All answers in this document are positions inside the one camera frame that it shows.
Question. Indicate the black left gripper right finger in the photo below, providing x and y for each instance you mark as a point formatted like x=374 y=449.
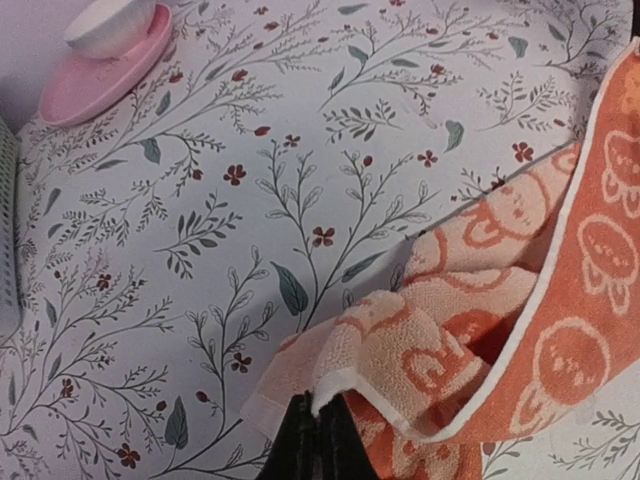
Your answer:
x=342 y=453

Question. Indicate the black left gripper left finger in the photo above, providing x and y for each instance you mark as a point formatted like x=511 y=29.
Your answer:
x=292 y=453

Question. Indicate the orange patterned towel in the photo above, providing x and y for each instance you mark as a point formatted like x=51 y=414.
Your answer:
x=512 y=313

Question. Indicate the white plastic basket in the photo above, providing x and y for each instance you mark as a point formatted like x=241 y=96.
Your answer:
x=9 y=150

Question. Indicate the pink plate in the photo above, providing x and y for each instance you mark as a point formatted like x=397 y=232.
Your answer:
x=81 y=89

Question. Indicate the white bowl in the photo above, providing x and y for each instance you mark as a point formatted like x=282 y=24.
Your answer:
x=108 y=29

